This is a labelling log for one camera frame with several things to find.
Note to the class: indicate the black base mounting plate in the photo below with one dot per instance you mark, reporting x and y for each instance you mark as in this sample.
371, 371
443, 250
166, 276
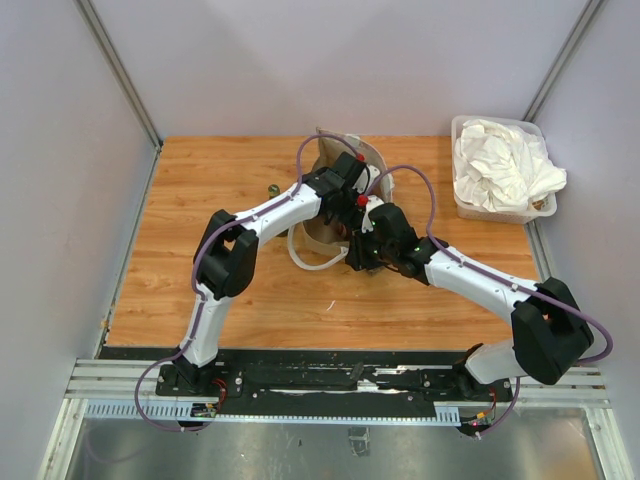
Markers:
433, 375

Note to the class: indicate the tan canvas tote bag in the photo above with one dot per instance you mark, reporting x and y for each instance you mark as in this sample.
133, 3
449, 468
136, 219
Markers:
320, 238

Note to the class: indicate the aluminium rail frame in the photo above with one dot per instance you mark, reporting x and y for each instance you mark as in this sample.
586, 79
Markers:
112, 425

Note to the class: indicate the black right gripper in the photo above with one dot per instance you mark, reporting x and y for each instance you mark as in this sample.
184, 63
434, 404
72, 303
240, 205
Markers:
357, 258

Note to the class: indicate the crumpled white cloth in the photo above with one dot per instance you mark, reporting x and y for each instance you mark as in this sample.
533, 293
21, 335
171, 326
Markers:
503, 168

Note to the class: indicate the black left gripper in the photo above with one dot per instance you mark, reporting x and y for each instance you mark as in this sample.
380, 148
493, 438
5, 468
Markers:
351, 218

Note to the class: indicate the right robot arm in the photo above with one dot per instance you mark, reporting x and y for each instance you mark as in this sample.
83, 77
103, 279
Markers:
548, 336

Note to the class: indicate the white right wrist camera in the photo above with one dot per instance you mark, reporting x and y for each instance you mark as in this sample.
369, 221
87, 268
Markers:
367, 204

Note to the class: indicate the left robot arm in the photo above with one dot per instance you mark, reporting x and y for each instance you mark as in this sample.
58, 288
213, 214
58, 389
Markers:
225, 260

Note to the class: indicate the green glass bottle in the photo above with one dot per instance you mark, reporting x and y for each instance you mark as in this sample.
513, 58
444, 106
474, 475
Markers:
273, 191

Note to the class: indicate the white plastic basket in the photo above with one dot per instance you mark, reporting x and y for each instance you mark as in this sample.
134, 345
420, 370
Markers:
545, 208

